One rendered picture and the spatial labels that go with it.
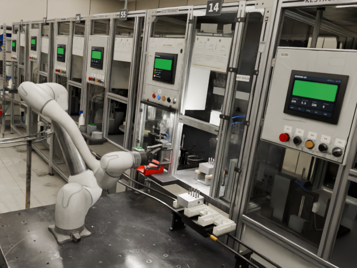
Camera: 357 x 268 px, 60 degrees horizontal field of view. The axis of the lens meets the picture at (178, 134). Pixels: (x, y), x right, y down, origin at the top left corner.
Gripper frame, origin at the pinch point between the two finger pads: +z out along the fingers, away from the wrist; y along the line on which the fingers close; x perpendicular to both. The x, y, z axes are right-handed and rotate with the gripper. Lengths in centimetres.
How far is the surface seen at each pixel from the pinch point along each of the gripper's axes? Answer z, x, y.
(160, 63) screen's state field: 18, 41, 53
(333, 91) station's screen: 18, -80, 51
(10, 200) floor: -39, 210, -112
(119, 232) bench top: -26, 3, -44
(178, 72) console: 20, 24, 49
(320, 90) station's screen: 18, -74, 51
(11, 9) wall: 71, 750, 134
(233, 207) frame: 22.1, -37.7, -20.8
